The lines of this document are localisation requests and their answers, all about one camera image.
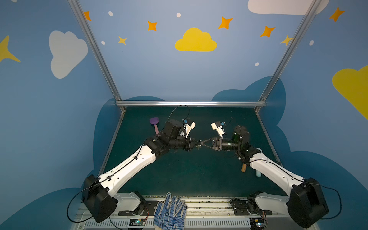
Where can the aluminium frame post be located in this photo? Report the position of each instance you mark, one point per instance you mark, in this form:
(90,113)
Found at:
(291,48)
(83,22)

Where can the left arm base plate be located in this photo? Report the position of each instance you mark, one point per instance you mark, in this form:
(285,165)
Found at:
(148,207)

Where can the wooden handle tool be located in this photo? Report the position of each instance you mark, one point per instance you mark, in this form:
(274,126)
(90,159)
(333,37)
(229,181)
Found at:
(243,168)

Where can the purple spade pink handle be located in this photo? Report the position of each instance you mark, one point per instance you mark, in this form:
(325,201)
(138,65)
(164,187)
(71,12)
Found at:
(155,121)

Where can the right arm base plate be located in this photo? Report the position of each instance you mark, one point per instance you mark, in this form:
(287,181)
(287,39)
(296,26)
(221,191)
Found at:
(247,207)

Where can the right green circuit board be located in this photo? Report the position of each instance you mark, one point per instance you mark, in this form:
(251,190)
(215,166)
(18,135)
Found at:
(257,224)

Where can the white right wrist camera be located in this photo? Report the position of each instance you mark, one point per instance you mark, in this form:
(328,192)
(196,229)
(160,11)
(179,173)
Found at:
(219,128)

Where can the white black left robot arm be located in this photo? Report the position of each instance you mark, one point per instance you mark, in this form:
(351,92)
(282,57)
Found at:
(101,194)

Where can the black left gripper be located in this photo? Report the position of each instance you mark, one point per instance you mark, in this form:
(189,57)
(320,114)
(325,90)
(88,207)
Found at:
(188,143)

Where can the green circuit board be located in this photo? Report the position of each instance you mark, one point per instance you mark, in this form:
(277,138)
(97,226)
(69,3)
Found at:
(137,222)
(257,224)

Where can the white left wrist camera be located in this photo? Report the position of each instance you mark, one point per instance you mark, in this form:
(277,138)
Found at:
(188,126)

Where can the blue dotted work gloves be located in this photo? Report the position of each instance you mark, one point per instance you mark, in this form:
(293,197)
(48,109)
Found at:
(170,214)

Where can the aluminium back frame rail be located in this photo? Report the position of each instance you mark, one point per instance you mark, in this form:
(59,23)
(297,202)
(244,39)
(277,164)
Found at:
(191,103)

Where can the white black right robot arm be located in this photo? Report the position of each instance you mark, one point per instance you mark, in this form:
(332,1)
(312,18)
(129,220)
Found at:
(304,200)

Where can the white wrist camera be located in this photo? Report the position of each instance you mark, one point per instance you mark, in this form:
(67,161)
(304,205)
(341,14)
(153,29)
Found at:
(219,128)
(188,126)

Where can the left green circuit board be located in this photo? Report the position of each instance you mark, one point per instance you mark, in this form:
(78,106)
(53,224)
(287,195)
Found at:
(137,222)

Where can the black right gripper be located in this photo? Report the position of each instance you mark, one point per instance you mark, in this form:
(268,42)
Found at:
(216,143)

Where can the aluminium left frame post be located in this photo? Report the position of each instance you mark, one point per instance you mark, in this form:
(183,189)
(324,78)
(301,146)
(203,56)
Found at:
(83,22)

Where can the aluminium right frame post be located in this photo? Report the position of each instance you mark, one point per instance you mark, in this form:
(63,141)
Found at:
(291,48)

